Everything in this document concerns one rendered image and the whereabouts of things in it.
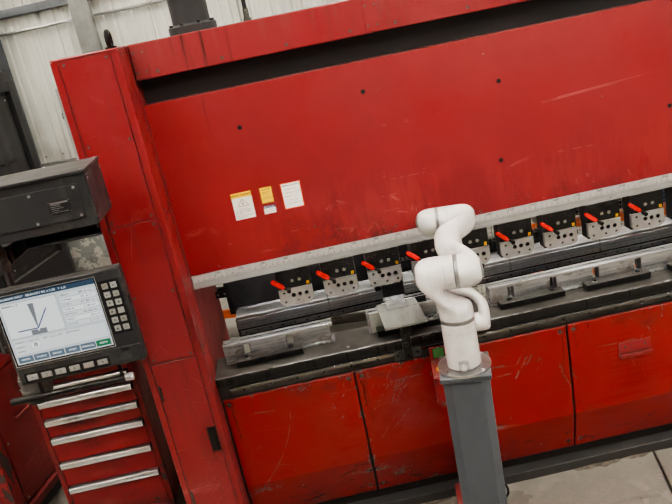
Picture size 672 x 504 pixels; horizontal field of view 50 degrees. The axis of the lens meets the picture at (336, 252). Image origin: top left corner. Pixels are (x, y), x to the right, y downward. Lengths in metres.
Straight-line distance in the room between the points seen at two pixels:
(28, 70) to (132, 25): 1.27
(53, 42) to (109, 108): 5.42
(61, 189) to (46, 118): 5.85
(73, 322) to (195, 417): 0.79
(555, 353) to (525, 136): 0.99
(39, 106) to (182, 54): 5.54
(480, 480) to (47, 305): 1.67
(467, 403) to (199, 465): 1.28
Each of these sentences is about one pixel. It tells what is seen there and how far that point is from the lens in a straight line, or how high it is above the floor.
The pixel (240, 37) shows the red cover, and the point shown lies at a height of 2.24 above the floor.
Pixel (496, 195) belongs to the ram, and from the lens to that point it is 3.23.
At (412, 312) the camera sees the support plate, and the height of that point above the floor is 1.00.
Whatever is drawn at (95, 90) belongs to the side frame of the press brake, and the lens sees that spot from 2.86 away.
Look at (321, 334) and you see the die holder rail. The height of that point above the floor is 0.92.
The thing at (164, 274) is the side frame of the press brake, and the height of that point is 1.42.
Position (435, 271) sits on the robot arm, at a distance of 2.47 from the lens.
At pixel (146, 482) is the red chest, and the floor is 0.28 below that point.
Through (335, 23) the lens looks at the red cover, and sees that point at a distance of 2.99.
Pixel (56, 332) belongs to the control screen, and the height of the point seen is 1.41.
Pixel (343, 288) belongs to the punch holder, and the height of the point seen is 1.12.
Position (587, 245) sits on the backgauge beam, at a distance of 3.76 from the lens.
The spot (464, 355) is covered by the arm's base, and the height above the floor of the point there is 1.07.
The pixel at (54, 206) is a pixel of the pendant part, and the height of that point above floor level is 1.84.
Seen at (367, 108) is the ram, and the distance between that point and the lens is 3.04.
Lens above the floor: 2.29
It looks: 18 degrees down
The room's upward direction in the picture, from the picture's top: 12 degrees counter-clockwise
